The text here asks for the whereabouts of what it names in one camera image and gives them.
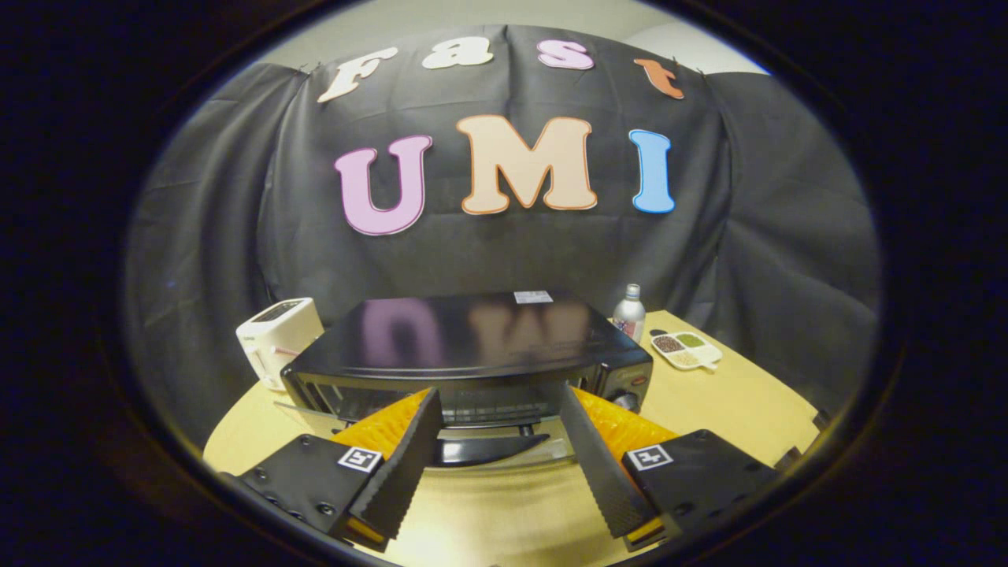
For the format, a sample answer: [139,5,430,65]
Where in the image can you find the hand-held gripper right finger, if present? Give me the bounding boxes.
[561,386,782,553]

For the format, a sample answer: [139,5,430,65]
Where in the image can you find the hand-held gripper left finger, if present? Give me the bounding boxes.
[224,387,443,553]

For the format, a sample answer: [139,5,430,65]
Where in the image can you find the black toaster oven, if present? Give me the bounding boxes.
[274,289,654,473]

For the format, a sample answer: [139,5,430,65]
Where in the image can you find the white pop-up toaster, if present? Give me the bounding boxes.
[235,297,324,392]

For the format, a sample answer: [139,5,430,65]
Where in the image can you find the white divided spice dish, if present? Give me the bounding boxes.
[650,330,723,372]

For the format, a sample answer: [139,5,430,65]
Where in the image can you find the silver bottle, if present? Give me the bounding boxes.
[612,283,647,345]

